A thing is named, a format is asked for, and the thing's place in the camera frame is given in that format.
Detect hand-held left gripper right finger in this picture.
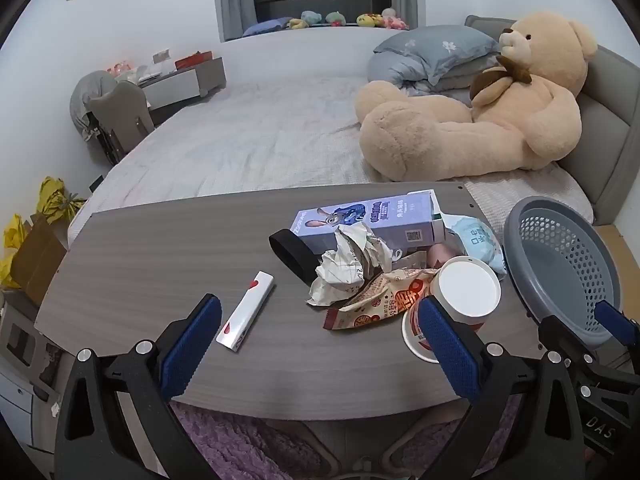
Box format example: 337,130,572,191
417,296,586,480

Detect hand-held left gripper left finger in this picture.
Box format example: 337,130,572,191
54,294,223,480

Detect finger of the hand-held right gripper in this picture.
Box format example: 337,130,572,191
537,314,609,397
593,300,640,361

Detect grey perforated plastic basket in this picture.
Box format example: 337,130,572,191
503,196,622,348

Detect white red paper cup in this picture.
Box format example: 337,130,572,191
402,256,502,363

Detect orange patterned snack wrapper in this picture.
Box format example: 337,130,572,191
324,267,441,331

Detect small pink wrapper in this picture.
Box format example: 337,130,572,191
427,242,453,268

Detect white paper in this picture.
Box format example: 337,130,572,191
306,223,401,307

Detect white red stick packet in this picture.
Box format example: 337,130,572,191
216,271,276,352

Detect purple fluffy rug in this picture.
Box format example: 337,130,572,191
170,402,326,480

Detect purple cartoon carton box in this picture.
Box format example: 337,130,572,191
292,190,446,256

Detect white drawer cabinet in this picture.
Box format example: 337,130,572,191
0,290,66,456

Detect brown cardboard box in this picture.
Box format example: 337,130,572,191
10,215,68,306

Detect grey upholstered headboard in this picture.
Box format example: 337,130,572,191
465,15,640,226

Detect yellow plastic bag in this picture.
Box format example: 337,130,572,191
37,176,86,223
0,214,31,288

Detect bed with grey sheet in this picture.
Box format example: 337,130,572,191
67,25,596,241

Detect large beige teddy bear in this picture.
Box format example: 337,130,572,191
356,11,598,182

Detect grey chair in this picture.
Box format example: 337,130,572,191
89,81,155,166

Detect grey white desk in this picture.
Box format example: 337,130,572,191
137,57,227,111

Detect grey cloth on chair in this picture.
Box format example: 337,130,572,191
70,71,118,141

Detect red box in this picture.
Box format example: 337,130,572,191
175,51,213,70

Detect blue grey duvet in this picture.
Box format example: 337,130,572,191
367,52,473,106

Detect blue flowered pillow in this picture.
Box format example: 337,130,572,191
374,25,501,86

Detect blue cushion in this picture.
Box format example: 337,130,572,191
243,17,296,37

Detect black strap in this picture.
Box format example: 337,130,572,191
269,229,321,286

